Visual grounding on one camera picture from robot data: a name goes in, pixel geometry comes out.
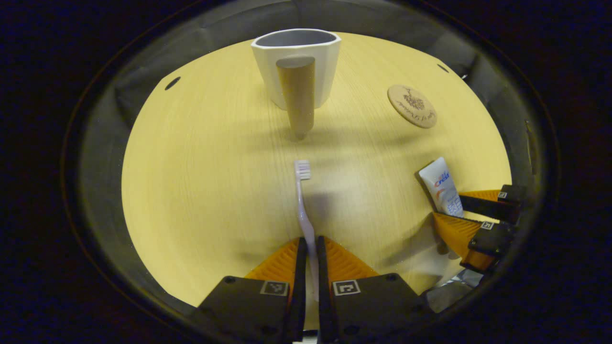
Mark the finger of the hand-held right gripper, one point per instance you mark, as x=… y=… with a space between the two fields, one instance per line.
x=492 y=239
x=485 y=208

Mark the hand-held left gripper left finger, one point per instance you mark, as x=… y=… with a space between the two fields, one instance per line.
x=299 y=286

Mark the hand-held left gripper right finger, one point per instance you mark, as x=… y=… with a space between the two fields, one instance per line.
x=323 y=296

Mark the white toothpaste tube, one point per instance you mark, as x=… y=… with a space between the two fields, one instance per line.
x=442 y=186

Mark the pale purple toothbrush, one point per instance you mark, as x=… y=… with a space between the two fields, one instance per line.
x=302 y=210

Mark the round wooden coaster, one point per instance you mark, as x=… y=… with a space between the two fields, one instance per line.
x=411 y=105

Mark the light wooden desktop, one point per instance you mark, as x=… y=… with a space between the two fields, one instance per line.
x=191 y=191

